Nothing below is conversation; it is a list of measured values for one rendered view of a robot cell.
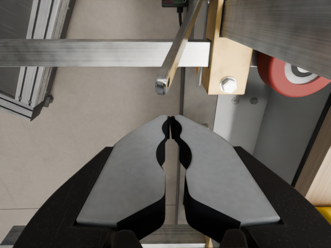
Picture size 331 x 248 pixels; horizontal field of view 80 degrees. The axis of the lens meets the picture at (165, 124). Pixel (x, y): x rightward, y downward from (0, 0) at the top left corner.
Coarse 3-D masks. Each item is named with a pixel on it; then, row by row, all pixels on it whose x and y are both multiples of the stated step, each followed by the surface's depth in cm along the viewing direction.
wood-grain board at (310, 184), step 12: (324, 120) 28; (324, 132) 28; (324, 144) 28; (312, 156) 30; (324, 156) 28; (312, 168) 30; (324, 168) 29; (300, 180) 33; (312, 180) 30; (324, 180) 30; (300, 192) 33; (312, 192) 31; (324, 192) 32; (312, 204) 33; (324, 204) 33
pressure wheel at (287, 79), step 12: (264, 60) 22; (276, 60) 21; (264, 72) 23; (276, 72) 21; (288, 72) 22; (300, 72) 22; (276, 84) 22; (288, 84) 22; (300, 84) 22; (312, 84) 22; (324, 84) 22; (288, 96) 23; (300, 96) 23
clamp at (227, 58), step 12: (216, 0) 22; (216, 12) 22; (216, 24) 22; (216, 36) 23; (216, 48) 24; (228, 48) 24; (240, 48) 24; (216, 60) 24; (228, 60) 24; (240, 60) 24; (204, 72) 28; (216, 72) 25; (228, 72) 25; (240, 72) 25; (204, 84) 28; (216, 84) 26; (240, 84) 26
